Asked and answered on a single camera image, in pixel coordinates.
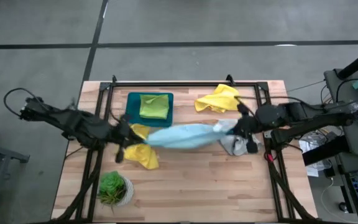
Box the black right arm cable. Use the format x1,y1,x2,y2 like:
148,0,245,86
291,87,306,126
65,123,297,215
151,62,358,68
234,95,326,110

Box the black desk leg bar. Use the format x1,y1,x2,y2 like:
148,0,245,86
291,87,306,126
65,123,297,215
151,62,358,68
301,134,351,167

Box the yellow microfiber towel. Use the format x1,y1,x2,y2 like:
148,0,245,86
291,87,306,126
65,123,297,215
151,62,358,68
116,123,160,170
193,83,245,114

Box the black aluminium rig frame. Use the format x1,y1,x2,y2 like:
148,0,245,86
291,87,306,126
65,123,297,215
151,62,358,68
50,73,319,224

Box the grey metal stand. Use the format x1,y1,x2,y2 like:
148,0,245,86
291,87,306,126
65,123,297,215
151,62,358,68
0,138,30,224

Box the green succulent in woven pot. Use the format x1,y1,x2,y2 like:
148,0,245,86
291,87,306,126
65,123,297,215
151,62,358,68
97,170,135,215

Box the light blue teal-edged towel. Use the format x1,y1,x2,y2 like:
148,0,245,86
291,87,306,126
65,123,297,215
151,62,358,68
144,118,239,150

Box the grey microfiber towel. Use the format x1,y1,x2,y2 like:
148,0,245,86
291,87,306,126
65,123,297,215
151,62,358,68
219,133,262,157

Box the grey desk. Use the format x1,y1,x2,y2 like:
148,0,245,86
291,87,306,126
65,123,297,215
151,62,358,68
336,154,358,224
323,66,358,156

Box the teal plastic bin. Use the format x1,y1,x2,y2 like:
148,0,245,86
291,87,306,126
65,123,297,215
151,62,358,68
124,91,174,128

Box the lime green microfiber towel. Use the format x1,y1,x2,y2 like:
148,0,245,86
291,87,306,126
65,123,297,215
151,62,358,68
139,93,170,120

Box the clear plastic bag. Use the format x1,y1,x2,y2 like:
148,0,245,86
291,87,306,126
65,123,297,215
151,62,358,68
342,99,358,121

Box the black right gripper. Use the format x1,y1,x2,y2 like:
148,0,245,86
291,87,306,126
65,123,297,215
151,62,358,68
233,105,260,154

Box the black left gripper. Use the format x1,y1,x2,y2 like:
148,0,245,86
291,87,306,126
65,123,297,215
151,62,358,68
112,114,142,165

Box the white paper sheets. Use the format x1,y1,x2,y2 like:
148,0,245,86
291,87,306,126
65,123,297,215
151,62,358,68
298,138,326,178

